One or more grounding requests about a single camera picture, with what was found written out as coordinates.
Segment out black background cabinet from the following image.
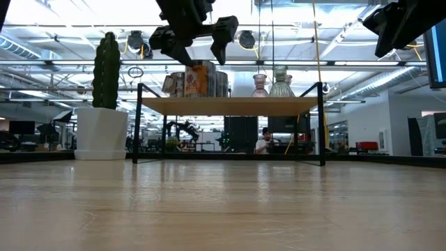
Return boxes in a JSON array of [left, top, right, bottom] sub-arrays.
[[224, 116, 259, 154]]

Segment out floral label tin candle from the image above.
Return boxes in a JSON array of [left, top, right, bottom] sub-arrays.
[[162, 72, 185, 98]]

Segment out computer monitor blue screen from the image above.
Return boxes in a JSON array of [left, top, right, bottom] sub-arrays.
[[423, 19, 446, 90]]

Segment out wide dark background monitor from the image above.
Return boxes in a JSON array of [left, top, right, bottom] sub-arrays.
[[267, 116, 311, 134]]

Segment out person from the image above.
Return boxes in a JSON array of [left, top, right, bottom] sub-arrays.
[[253, 127, 279, 155]]

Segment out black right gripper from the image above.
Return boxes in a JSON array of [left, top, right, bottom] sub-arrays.
[[362, 0, 446, 59]]

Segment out thin black hanging cable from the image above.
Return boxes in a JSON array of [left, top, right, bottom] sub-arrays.
[[258, 0, 262, 76]]

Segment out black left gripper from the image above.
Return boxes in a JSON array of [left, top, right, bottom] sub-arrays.
[[149, 0, 240, 67]]

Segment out wooden shelf riser black legs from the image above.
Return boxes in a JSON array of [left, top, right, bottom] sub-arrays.
[[132, 82, 327, 167]]

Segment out green artificial cactus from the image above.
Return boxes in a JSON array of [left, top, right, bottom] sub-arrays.
[[91, 31, 122, 111]]

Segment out yellow hanging cable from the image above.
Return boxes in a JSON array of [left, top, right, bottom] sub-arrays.
[[311, 0, 330, 149]]

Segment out ribbed silver tin candle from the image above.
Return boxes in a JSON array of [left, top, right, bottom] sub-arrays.
[[215, 71, 230, 98]]

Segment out green glass candle holder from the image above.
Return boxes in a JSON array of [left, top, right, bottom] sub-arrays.
[[268, 65, 296, 98]]

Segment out pink glass candle holder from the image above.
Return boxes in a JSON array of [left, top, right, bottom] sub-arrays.
[[251, 73, 270, 98]]

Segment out small green background plant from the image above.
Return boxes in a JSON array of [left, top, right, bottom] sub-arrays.
[[165, 137, 180, 153]]

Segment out black ceiling cable reel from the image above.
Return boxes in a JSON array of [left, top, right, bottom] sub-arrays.
[[238, 30, 257, 50], [126, 30, 154, 60]]

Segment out red background box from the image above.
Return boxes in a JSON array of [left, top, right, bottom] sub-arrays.
[[355, 141, 379, 151]]

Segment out silver ceiling air duct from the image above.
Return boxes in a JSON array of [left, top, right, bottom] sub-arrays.
[[0, 34, 42, 61]]

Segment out orange label tin candle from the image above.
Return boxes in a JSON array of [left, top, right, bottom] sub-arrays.
[[183, 60, 217, 98]]

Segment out white hexagonal plant pot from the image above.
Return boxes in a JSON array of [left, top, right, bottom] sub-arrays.
[[74, 107, 129, 161]]

